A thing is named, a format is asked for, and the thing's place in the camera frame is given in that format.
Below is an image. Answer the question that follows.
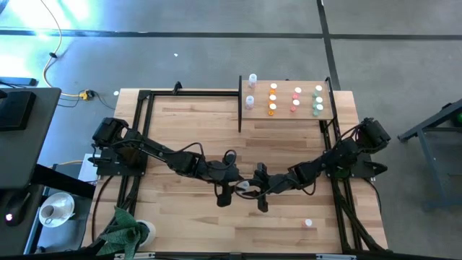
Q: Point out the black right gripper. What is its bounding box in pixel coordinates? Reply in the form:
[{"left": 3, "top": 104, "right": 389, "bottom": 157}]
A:
[{"left": 249, "top": 162, "right": 301, "bottom": 213}]

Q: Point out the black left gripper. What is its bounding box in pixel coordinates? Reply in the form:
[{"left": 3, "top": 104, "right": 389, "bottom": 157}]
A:
[{"left": 212, "top": 149, "right": 250, "bottom": 208}]

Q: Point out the green plant white pot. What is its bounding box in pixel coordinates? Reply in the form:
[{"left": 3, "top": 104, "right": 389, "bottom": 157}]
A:
[{"left": 95, "top": 206, "right": 157, "bottom": 259}]

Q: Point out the white paper sheet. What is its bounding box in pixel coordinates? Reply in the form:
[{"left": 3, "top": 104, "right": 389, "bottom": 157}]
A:
[{"left": 77, "top": 153, "right": 100, "bottom": 183}]

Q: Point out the white coffee cup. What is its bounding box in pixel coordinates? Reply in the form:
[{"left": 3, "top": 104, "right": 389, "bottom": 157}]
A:
[{"left": 40, "top": 204, "right": 61, "bottom": 223}]

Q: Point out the dark grey desk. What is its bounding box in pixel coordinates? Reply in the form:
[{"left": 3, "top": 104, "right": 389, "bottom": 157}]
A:
[{"left": 0, "top": 86, "right": 62, "bottom": 191}]

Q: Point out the black computer mouse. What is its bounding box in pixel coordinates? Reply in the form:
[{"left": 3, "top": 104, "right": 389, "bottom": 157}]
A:
[{"left": 3, "top": 191, "right": 32, "bottom": 228}]

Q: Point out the black side desk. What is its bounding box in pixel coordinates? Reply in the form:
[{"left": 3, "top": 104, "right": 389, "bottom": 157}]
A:
[{"left": 0, "top": 164, "right": 97, "bottom": 256}]

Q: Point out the black rectangular device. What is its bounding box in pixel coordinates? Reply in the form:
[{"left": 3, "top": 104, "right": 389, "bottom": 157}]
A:
[{"left": 0, "top": 90, "right": 38, "bottom": 131}]

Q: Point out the wooden shelf black frame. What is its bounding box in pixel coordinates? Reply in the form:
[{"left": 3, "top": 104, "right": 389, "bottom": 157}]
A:
[{"left": 237, "top": 74, "right": 339, "bottom": 134}]

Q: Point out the silver metal bracket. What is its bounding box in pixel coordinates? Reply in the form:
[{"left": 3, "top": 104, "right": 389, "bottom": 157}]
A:
[
  {"left": 315, "top": 253, "right": 357, "bottom": 260},
  {"left": 114, "top": 252, "right": 156, "bottom": 260}
]

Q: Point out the black aluminium table frame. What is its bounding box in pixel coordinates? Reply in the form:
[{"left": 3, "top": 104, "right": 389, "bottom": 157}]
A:
[{"left": 92, "top": 81, "right": 390, "bottom": 260}]

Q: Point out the grey metal cart frame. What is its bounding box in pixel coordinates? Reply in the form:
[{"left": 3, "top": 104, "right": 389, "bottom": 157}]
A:
[{"left": 396, "top": 97, "right": 462, "bottom": 212}]

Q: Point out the yellow extension cable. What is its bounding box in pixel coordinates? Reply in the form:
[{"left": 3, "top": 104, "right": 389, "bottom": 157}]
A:
[{"left": 38, "top": 0, "right": 95, "bottom": 102}]

